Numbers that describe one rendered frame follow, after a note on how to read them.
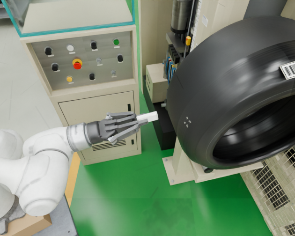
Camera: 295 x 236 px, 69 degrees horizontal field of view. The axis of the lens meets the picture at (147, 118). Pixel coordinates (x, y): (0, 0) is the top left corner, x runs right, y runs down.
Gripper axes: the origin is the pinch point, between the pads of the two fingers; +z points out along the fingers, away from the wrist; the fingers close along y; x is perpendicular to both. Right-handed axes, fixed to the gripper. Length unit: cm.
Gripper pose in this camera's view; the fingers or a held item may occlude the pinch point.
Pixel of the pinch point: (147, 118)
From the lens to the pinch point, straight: 72.2
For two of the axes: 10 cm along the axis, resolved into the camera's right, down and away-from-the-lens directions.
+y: -2.3, -7.5, 6.2
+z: 9.6, -2.7, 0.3
